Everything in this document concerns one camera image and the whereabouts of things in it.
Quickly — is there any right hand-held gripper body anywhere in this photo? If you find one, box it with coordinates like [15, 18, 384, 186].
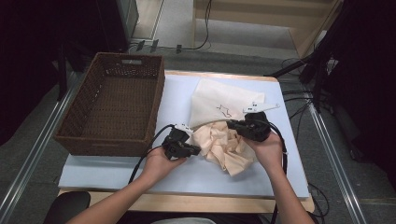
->
[242, 101, 281, 143]

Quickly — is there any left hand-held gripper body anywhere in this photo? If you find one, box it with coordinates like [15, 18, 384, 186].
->
[161, 123, 194, 161]

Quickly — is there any peach cloth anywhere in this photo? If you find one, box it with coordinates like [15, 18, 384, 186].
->
[186, 120, 258, 177]

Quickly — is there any white mesh laundry bag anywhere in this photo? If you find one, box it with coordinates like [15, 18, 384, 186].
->
[189, 77, 266, 129]

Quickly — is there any person's right hand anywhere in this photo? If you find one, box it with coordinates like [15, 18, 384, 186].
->
[243, 131, 285, 174]

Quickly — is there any person's left hand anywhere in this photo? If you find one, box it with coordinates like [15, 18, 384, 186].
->
[141, 146, 188, 189]

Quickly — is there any light blue table mat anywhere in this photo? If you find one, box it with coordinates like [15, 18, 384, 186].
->
[58, 74, 311, 200]

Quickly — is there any person's dark clothing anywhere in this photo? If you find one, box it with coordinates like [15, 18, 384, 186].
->
[116, 210, 318, 224]

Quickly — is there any brown wicker basket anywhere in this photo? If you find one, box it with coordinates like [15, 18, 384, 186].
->
[54, 51, 166, 157]

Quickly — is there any black tripod stand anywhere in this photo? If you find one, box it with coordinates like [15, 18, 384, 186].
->
[263, 0, 353, 114]

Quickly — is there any wooden platform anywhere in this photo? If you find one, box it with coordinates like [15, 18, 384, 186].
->
[191, 0, 344, 60]

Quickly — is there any black chair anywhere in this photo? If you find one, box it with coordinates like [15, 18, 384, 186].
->
[42, 190, 92, 224]

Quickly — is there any grey cabinet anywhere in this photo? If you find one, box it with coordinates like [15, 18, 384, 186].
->
[115, 0, 140, 53]

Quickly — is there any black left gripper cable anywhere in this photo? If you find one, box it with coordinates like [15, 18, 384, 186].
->
[128, 123, 177, 185]

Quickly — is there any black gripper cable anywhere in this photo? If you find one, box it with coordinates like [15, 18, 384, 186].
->
[128, 123, 177, 185]
[268, 121, 290, 224]

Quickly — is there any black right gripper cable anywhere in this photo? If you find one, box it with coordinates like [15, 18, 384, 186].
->
[268, 121, 290, 224]

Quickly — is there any metal floor rail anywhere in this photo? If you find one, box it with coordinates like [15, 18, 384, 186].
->
[0, 73, 87, 224]
[306, 92, 369, 224]

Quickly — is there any black floor cable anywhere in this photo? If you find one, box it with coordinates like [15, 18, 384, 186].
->
[176, 0, 214, 54]

